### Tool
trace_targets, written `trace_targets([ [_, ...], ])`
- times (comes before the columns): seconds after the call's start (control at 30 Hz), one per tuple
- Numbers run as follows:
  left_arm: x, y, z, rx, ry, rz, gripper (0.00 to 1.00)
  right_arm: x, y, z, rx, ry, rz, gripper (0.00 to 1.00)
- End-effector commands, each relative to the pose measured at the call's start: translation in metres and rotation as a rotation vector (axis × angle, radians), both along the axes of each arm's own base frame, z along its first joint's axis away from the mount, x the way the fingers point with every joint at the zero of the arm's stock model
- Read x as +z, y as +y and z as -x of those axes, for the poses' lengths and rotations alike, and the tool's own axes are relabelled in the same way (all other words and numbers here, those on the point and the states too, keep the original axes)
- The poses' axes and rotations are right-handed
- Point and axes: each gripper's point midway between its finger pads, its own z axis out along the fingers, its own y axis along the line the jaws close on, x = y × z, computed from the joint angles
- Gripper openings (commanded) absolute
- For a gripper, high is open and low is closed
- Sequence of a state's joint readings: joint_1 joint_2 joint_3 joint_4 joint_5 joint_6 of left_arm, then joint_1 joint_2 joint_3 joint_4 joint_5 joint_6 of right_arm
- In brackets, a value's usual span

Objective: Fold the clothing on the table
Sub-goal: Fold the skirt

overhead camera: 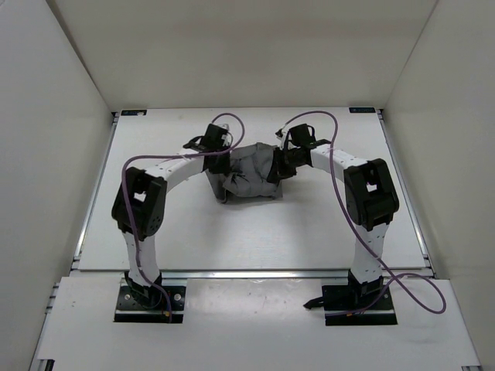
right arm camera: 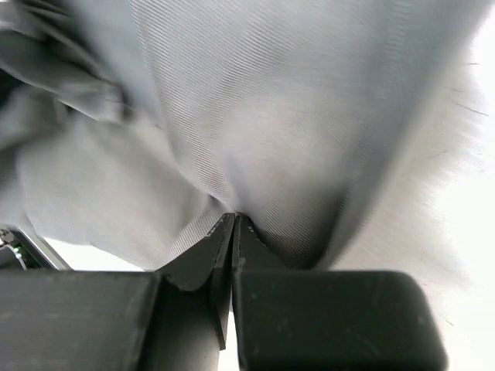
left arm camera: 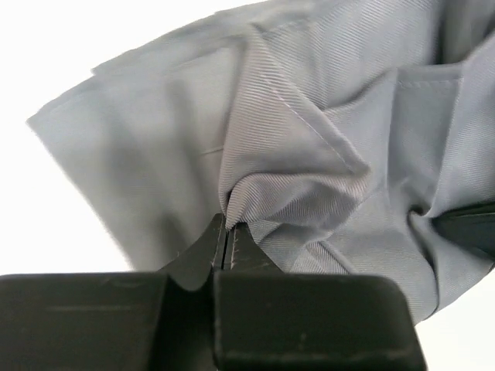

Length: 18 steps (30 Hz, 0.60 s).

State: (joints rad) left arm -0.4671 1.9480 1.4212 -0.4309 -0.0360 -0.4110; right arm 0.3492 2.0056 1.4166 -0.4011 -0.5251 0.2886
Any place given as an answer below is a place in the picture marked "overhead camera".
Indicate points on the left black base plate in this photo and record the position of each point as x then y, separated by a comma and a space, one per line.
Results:
129, 310

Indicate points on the aluminium front rail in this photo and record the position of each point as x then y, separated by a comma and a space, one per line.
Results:
255, 274

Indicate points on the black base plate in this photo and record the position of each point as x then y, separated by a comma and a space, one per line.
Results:
341, 308
129, 310

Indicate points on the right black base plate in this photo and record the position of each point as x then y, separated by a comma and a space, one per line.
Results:
341, 308

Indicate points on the blue corner label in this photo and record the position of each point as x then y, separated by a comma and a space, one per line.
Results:
132, 113
362, 110

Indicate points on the grey pleated skirt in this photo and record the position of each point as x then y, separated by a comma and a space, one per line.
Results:
249, 167

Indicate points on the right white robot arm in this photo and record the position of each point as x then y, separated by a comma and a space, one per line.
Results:
370, 199

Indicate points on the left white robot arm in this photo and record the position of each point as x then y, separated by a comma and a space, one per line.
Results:
139, 207

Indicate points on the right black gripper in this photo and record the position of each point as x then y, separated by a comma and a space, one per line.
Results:
278, 171

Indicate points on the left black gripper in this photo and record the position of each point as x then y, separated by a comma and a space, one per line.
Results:
225, 167

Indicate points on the left blue corner label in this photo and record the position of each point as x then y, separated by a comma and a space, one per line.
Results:
132, 113

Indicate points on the right blue corner label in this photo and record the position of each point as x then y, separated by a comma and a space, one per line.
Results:
362, 110

